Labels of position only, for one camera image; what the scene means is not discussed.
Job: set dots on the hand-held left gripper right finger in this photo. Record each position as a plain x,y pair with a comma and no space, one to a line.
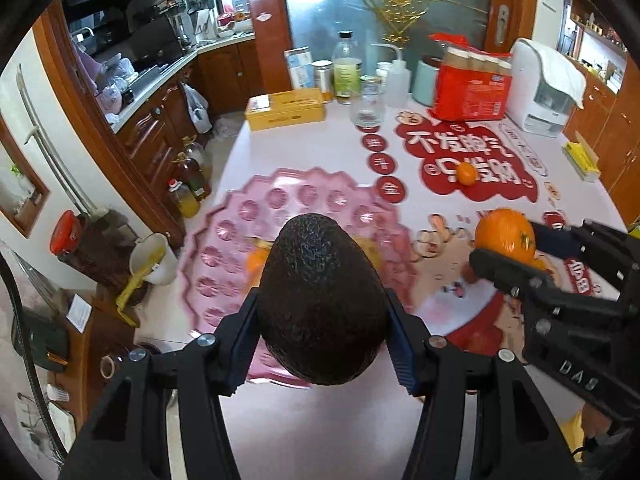
400,355

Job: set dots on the blue and white carton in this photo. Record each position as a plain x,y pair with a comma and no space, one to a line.
300,70

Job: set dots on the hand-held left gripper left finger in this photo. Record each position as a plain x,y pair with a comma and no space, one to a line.
245,345

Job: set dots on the white refrigerator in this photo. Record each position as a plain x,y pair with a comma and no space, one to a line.
45,130

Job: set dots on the red-lidded glass jar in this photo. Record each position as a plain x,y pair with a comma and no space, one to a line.
75,245

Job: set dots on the white countertop appliance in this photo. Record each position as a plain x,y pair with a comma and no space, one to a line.
530,105

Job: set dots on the pink plastic fruit bowl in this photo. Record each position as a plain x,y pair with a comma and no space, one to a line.
310,195

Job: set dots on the white towel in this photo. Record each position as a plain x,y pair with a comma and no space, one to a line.
560,72

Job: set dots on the cooking oil bottle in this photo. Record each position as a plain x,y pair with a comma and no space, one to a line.
196,152
195,180
184,202

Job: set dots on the teal canister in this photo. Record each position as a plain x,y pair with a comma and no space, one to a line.
425,82

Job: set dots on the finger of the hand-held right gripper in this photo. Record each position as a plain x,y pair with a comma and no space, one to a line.
505,272
565,240

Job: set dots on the large orange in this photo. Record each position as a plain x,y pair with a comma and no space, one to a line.
502,232

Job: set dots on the wooden sideboard cabinets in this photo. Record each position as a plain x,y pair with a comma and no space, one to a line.
610,130

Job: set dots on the white squeeze bottle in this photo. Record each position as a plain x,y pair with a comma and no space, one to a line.
397,82

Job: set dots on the brown tape roll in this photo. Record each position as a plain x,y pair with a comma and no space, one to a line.
109,366

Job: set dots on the white plastic bag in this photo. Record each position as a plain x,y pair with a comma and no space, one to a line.
197,110

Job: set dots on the red pack of bottles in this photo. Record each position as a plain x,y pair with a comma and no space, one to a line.
470,92

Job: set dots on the small yellow box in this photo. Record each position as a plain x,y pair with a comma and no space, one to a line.
580,157

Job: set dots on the clear drinking glass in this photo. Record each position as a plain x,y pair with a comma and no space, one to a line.
367,105

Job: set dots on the metal can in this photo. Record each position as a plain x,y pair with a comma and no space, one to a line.
323,80

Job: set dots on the small clear jar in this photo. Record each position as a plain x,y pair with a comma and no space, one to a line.
383,69

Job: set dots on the glass bottle with green label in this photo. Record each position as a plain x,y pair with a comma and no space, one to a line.
347,72

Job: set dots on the wooden kitchen cabinets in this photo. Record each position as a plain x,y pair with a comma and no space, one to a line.
150,130

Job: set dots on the dark avocado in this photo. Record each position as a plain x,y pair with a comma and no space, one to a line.
322,300

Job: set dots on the dark green pouch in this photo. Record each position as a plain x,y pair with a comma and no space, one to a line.
45,340

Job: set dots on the yellow tin box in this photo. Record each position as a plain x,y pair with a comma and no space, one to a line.
285,110

